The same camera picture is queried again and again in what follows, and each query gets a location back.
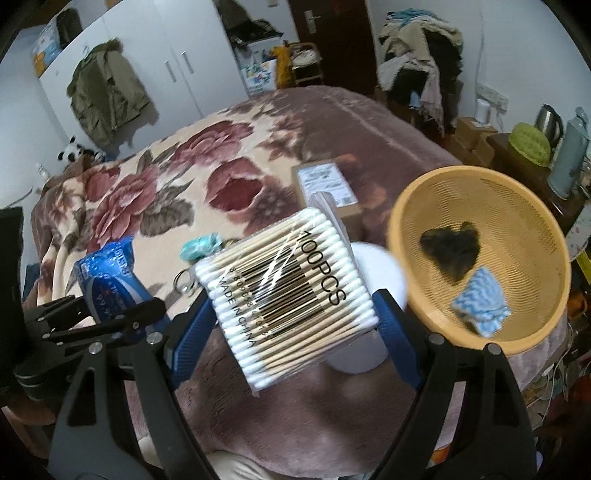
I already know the blue wet wipes pack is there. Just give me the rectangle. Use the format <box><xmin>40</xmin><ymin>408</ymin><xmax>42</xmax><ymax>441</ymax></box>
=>
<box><xmin>74</xmin><ymin>237</ymin><xmax>152</xmax><ymax>323</ymax></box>

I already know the black hair tie ring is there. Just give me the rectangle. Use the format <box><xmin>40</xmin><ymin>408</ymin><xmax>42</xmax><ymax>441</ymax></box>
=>
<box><xmin>172</xmin><ymin>269</ymin><xmax>201</xmax><ymax>296</ymax></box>

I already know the teal surgical face mask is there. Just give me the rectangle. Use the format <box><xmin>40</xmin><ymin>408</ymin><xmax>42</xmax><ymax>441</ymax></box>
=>
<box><xmin>179</xmin><ymin>232</ymin><xmax>223</xmax><ymax>263</ymax></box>

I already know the blue white striped cloth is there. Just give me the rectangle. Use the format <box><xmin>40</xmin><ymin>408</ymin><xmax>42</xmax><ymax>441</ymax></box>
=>
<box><xmin>451</xmin><ymin>266</ymin><xmax>512</xmax><ymax>338</ymax></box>

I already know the cotton swabs pack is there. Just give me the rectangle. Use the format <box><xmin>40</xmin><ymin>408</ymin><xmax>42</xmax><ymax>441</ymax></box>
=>
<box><xmin>190</xmin><ymin>193</ymin><xmax>379</xmax><ymax>392</ymax></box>

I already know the dark fuzzy cloth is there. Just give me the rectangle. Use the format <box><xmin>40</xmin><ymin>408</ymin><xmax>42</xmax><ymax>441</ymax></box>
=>
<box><xmin>420</xmin><ymin>221</ymin><xmax>481</xmax><ymax>283</ymax></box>

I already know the panda plush toy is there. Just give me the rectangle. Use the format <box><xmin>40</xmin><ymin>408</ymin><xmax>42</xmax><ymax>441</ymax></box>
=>
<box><xmin>57</xmin><ymin>136</ymin><xmax>105</xmax><ymax>163</ymax></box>

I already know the orange plastic basket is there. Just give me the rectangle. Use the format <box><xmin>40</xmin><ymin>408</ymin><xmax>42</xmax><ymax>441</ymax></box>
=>
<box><xmin>387</xmin><ymin>166</ymin><xmax>571</xmax><ymax>355</ymax></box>

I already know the white plastic bottle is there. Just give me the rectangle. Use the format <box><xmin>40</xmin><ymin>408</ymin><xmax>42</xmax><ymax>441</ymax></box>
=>
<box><xmin>322</xmin><ymin>241</ymin><xmax>409</xmax><ymax>375</ymax></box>

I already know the brown cardboard box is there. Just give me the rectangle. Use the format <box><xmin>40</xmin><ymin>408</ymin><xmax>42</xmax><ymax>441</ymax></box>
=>
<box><xmin>291</xmin><ymin>160</ymin><xmax>363</xmax><ymax>241</ymax></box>

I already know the olive green jacket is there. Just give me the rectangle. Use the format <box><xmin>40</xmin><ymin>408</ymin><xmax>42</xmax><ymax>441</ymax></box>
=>
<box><xmin>66</xmin><ymin>38</ymin><xmax>152</xmax><ymax>149</ymax></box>

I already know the grey green thermos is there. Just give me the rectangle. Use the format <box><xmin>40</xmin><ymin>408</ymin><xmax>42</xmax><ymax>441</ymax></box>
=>
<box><xmin>547</xmin><ymin>107</ymin><xmax>590</xmax><ymax>200</ymax></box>

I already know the wooden side table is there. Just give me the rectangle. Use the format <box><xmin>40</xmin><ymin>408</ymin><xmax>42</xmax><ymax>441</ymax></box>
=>
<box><xmin>487</xmin><ymin>134</ymin><xmax>586</xmax><ymax>233</ymax></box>

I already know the printed shopping bag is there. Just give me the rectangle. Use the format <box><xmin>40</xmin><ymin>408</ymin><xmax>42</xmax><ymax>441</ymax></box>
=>
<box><xmin>240</xmin><ymin>59</ymin><xmax>276</xmax><ymax>98</ymax></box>

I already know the green mesh food cover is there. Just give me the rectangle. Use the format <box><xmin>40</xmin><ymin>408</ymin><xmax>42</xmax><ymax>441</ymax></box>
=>
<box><xmin>508</xmin><ymin>122</ymin><xmax>551</xmax><ymax>167</ymax></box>

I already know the white wardrobe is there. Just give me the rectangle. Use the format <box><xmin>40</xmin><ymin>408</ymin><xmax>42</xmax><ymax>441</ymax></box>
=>
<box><xmin>40</xmin><ymin>1</ymin><xmax>247</xmax><ymax>157</ymax></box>

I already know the steel electric kettle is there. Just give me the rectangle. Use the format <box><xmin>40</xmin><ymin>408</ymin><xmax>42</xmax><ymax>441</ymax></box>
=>
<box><xmin>534</xmin><ymin>104</ymin><xmax>564</xmax><ymax>149</ymax></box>

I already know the white power strip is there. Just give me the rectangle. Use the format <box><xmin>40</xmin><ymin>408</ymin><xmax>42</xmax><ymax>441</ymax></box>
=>
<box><xmin>476</xmin><ymin>83</ymin><xmax>509</xmax><ymax>112</ymax></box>

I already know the dark wooden door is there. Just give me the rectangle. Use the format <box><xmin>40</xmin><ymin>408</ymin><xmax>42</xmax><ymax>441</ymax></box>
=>
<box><xmin>288</xmin><ymin>0</ymin><xmax>377</xmax><ymax>96</ymax></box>

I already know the pile of clothes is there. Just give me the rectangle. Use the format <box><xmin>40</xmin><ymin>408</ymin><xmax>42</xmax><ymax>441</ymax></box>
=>
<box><xmin>377</xmin><ymin>8</ymin><xmax>464</xmax><ymax>134</ymax></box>

